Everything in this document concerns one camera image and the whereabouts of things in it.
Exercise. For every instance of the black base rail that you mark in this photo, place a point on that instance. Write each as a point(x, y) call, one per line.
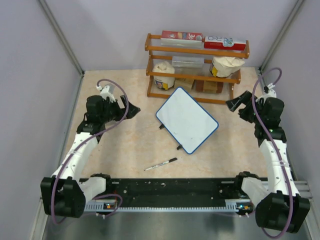
point(173, 189)

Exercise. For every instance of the clear plastic box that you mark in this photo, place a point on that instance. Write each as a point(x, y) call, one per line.
point(187, 62)

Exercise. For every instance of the wooden three tier rack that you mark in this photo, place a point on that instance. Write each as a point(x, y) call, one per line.
point(230, 82)

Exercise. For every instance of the white bag right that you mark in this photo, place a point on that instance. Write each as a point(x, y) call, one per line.
point(223, 66)

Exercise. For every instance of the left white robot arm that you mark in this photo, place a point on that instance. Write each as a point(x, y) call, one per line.
point(63, 193)

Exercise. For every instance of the blue framed whiteboard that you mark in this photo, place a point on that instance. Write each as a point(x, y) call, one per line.
point(186, 120)

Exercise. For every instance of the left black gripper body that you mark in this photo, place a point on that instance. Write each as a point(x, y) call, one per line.
point(112, 111)

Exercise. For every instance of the black white marker pen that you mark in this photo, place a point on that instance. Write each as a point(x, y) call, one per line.
point(161, 164)

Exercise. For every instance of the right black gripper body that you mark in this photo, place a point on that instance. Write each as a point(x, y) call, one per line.
point(247, 113)

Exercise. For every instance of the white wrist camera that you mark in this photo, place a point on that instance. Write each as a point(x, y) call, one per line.
point(106, 92)
point(269, 92)

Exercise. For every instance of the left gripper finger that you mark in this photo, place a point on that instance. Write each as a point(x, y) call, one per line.
point(124, 101)
point(132, 111)

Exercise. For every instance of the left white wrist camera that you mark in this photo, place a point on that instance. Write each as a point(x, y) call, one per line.
point(106, 92)

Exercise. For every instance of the red foil box left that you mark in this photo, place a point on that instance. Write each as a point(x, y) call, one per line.
point(181, 36)

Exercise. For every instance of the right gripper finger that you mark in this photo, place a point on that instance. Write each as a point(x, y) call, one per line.
point(246, 97)
point(233, 104)

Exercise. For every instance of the red white box right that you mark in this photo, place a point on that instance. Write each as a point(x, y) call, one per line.
point(224, 43)

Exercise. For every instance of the grey cable duct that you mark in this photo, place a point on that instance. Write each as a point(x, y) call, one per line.
point(241, 206)

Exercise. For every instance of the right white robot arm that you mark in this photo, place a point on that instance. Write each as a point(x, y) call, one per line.
point(280, 206)

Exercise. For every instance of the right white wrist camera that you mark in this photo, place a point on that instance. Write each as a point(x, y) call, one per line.
point(269, 92)

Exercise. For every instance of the brown cardboard box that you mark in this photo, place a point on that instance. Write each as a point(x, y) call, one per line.
point(185, 83)

